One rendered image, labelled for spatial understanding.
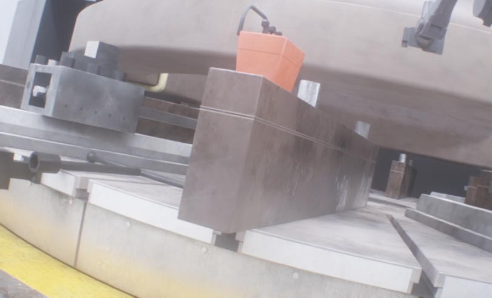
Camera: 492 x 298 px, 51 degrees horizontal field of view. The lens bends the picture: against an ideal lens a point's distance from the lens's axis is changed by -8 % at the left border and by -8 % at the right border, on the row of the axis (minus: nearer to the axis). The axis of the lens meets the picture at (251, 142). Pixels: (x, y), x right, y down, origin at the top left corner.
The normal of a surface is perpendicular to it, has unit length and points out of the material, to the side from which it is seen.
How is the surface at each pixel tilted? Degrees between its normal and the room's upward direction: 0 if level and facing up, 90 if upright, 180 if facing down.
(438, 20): 143
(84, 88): 90
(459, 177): 90
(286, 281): 90
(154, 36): 90
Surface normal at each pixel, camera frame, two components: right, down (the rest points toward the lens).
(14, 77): 0.40, 0.08
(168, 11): -0.60, -0.14
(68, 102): 0.71, 0.15
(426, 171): 0.00, -0.01
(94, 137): 0.74, -0.17
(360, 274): -0.24, -0.06
